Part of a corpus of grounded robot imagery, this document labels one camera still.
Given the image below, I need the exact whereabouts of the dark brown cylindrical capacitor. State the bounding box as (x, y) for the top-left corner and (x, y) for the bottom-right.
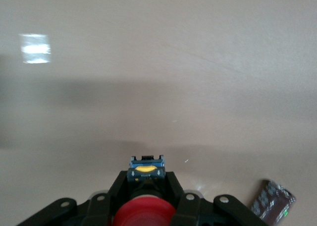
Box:
(250, 178), (297, 226)

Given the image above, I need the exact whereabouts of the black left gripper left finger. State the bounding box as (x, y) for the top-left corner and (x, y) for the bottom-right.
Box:
(16, 170), (130, 226)

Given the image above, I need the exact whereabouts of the red push button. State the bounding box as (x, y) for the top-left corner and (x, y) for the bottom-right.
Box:
(112, 155), (177, 226)

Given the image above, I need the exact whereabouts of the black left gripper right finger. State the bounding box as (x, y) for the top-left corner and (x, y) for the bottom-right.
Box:
(165, 171), (271, 226)

